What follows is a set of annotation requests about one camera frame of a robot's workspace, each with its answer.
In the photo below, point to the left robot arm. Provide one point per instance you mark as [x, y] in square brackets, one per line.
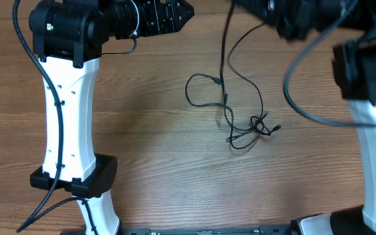
[67, 41]

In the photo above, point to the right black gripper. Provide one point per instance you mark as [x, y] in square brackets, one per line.
[288, 25]

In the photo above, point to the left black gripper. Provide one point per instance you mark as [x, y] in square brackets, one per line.
[153, 23]

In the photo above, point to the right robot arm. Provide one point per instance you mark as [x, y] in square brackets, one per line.
[354, 67]

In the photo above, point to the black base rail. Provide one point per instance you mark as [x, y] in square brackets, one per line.
[260, 230]

